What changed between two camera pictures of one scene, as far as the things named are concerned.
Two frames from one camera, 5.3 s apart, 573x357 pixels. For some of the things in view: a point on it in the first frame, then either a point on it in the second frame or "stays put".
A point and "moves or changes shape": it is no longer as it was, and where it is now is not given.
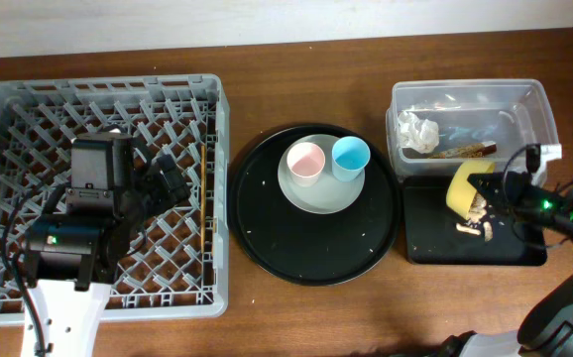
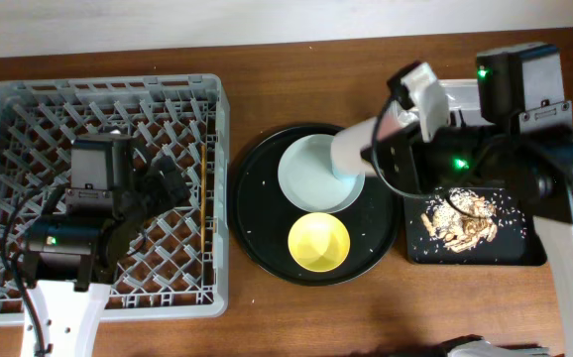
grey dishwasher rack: (20, 144) stays put
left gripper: (169, 175) stays put
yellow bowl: (460, 191) -> (318, 242)
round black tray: (304, 248) stays put
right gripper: (513, 186) -> (399, 162)
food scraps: (477, 210) moves or changes shape
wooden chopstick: (202, 196) stays put
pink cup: (305, 161) -> (347, 142)
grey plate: (327, 195) stays put
